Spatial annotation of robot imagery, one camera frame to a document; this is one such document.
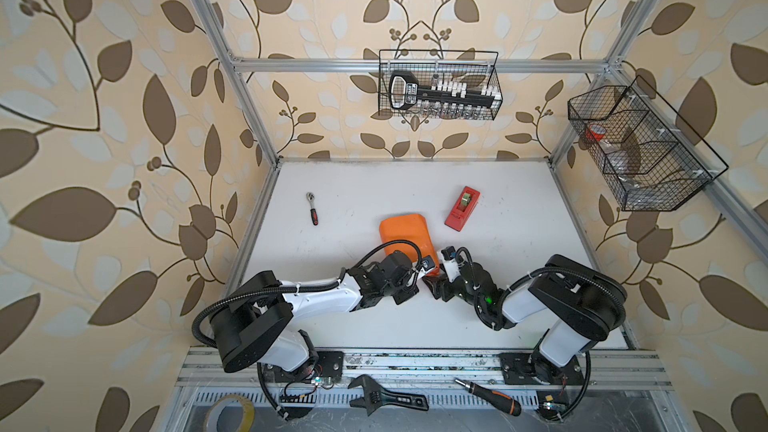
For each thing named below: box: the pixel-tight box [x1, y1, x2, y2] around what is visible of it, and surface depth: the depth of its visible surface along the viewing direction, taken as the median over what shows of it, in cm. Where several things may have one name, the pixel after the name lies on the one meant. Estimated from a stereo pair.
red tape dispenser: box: [444, 186, 481, 232], surface depth 103 cm
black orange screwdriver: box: [454, 377, 522, 416], surface depth 70 cm
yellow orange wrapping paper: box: [380, 214, 440, 276], surface depth 97 cm
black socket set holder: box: [389, 70, 503, 110], surface depth 84 cm
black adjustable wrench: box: [348, 374, 429, 417], surface depth 72 cm
